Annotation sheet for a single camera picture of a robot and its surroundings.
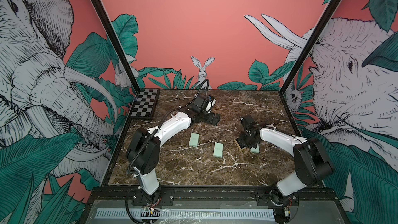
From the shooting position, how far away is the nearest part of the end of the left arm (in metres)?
0.65

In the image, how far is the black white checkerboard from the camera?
105cm

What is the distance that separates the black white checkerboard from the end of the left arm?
1.53 ft
